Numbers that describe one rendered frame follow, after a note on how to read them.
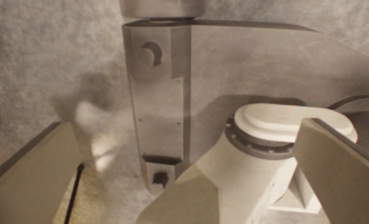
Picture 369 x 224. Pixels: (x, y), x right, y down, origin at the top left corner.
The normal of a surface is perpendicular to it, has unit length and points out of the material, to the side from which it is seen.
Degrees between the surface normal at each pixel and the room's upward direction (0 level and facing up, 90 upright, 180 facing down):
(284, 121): 90
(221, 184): 90
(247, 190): 90
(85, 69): 0
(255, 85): 0
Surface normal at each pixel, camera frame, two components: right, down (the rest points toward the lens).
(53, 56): -0.17, 0.48
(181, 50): 0.58, 0.40
